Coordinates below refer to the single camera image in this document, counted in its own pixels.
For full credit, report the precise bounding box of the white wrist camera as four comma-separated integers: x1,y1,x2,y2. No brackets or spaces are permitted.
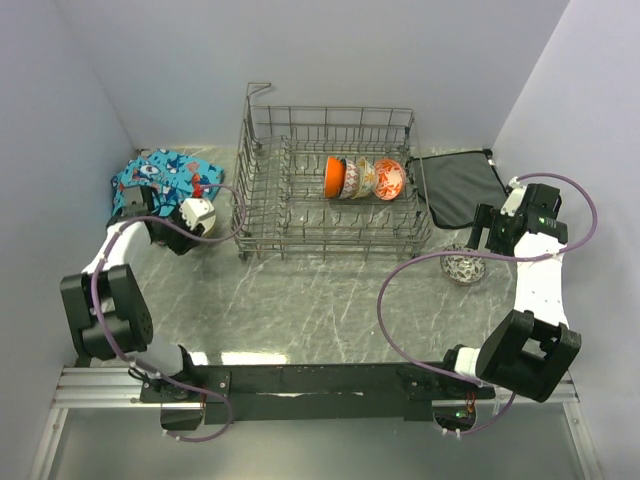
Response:
500,176,527,217
179,198,216,237

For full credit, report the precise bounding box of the grey wire dish rack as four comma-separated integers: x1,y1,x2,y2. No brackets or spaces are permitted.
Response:
233,82,433,260

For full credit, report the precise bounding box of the white bowl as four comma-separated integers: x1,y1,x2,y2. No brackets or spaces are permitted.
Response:
200,212,217,238
324,156,345,199

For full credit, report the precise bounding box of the orange flower pattern bowl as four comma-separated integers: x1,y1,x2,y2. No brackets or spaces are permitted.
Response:
352,157,377,199

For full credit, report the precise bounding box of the red floral bowl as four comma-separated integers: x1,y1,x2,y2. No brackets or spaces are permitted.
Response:
374,158,406,201

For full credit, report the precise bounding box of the dark grey folded cloth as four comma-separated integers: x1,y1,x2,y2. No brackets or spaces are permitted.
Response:
406,149,508,230

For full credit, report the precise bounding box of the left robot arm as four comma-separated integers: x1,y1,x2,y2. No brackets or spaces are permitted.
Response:
60,186,216,402

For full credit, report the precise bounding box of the black leaf pattern bowl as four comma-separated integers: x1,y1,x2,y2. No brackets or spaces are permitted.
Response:
440,243,487,286

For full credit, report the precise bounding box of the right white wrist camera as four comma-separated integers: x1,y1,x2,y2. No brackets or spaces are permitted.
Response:
500,176,527,217

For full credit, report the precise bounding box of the blue shark print cloth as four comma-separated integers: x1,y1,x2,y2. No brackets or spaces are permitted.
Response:
106,149,224,246

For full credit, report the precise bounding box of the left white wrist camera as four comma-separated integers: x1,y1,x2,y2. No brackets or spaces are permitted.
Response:
179,198,216,237

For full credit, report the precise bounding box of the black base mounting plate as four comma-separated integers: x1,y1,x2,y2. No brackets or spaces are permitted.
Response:
140,363,495,428

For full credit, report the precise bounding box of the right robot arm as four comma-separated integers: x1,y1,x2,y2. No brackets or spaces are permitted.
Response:
438,183,582,402

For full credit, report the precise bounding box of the blue triangle pattern bowl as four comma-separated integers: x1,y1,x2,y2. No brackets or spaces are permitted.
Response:
339,160,360,199

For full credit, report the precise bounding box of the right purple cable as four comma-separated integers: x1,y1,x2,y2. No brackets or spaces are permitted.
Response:
376,172,599,435

